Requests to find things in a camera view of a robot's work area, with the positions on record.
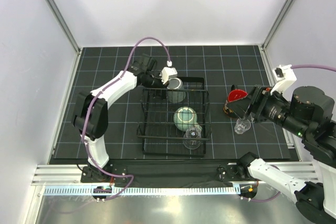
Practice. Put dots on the aluminium front rail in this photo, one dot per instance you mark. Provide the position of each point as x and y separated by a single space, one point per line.
70 174

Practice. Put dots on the right aluminium frame post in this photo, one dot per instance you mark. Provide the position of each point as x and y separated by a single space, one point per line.
276 24

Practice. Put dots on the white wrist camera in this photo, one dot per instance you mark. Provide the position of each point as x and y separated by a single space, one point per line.
284 77
167 73

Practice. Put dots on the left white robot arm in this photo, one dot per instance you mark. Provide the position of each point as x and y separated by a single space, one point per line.
90 116

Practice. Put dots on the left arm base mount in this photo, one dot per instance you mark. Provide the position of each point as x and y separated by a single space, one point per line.
90 174

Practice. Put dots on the dark green ceramic mug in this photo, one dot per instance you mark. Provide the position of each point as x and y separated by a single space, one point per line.
175 91

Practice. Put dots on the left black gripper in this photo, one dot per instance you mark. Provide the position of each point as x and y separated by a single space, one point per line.
160 85

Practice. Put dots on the teal speckled ceramic mug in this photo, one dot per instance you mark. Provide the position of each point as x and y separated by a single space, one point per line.
185 118

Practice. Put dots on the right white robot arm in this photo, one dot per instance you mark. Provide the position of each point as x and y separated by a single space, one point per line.
308 116

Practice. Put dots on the white slotted cable duct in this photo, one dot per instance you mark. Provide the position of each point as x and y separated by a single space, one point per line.
86 190

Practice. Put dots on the black wire dish rack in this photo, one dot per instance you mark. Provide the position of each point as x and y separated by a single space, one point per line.
156 128

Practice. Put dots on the black red skull mug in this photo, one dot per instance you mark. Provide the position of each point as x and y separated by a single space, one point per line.
234 94

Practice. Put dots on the aluminium frame post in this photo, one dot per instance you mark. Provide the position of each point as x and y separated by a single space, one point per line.
276 24
62 23

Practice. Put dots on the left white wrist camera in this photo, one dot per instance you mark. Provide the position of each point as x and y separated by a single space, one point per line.
167 73

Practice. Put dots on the large clear plastic cup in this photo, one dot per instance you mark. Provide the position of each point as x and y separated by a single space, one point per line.
192 137

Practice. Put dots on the small clear glass cup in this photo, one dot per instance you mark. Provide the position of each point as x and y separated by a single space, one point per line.
242 126

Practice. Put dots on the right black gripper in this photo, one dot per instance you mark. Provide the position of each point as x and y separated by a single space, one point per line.
254 102

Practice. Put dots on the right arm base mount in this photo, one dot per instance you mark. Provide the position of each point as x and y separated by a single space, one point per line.
238 177

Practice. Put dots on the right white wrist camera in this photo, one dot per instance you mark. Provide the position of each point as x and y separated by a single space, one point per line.
284 77

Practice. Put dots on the left aluminium frame post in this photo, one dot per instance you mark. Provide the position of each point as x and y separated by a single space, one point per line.
62 23

